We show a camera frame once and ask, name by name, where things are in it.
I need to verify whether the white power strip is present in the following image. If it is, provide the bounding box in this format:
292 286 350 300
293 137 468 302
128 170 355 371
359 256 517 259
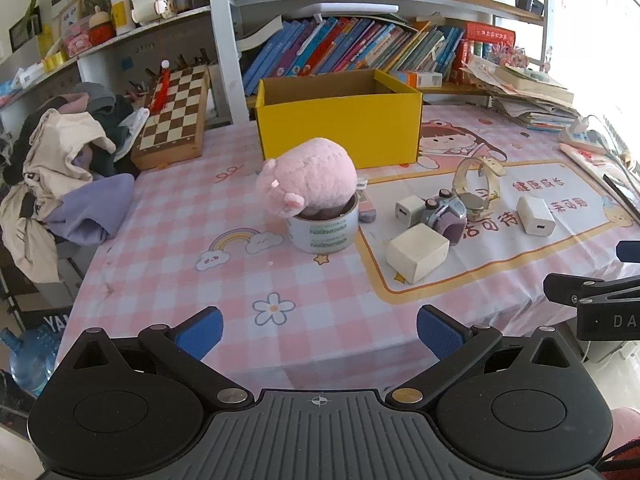
560 116 608 155

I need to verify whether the row of leaning books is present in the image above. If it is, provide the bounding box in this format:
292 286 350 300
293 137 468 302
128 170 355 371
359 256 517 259
243 16 464 96

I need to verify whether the stack of papers and books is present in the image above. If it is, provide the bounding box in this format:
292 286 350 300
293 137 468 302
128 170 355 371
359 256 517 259
462 55 579 132

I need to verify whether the wooden chess board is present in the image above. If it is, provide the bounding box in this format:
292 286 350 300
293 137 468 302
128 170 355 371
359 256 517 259
130 65 209 171

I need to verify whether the grey purple toy car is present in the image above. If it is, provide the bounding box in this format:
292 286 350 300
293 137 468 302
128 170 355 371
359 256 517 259
421 188 468 246

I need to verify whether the orange white usmile box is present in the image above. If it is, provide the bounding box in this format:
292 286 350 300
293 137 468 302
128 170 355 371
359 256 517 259
390 70 442 90

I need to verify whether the yellow cardboard box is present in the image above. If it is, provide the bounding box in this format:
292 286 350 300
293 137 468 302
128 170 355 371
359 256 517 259
255 70 422 169

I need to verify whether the pink plush pig toy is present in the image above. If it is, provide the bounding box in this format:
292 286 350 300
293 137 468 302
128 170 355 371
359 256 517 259
256 138 357 219

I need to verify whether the blue water bottle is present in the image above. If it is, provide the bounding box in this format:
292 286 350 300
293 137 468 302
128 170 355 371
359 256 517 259
1 325 62 396

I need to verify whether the pink checkered tablecloth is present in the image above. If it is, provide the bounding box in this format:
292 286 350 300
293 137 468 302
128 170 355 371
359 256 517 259
62 105 639 390

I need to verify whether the white shelf unit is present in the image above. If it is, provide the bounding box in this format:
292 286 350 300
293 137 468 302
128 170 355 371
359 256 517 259
0 0 551 131

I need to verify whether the pink purple eraser stick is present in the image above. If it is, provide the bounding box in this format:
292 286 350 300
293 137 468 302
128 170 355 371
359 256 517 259
356 178 376 223

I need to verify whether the cream white foam block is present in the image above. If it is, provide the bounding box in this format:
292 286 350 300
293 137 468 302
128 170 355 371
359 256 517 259
386 223 450 284

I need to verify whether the small white charger cube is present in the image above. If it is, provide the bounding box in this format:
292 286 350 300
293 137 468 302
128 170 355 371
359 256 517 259
395 195 425 229

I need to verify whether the red santa stick ornament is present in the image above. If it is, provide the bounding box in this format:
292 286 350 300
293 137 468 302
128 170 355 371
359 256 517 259
149 60 170 113

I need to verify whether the clear tape roll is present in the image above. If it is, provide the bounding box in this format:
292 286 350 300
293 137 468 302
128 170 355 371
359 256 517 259
286 194 359 256

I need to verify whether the white power adapter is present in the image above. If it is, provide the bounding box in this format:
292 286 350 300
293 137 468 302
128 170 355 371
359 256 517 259
516 196 555 237

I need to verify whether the pile of clothes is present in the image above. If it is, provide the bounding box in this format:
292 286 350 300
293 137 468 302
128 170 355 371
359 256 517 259
1 82 150 284

